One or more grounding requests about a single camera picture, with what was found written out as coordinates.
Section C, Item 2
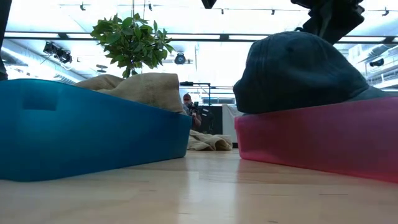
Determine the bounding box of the tan baseball cap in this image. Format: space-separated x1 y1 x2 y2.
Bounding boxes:
186 129 233 152
73 72 185 113

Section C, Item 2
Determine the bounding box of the navy baseball cap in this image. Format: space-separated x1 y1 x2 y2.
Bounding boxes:
290 0 366 45
233 30 398 114

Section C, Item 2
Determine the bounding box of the person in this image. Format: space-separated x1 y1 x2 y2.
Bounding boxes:
182 93 203 131

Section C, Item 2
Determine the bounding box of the green potted plant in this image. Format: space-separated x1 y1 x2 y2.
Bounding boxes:
90 12 175 78

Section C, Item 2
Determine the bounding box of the blue plastic bin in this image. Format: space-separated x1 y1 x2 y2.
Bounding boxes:
0 78 193 182

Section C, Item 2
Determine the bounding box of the red plastic bin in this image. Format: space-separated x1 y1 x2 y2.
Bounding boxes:
234 96 398 184

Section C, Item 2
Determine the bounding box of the black ceiling spotlight cluster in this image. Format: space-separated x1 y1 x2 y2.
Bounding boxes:
42 41 73 65

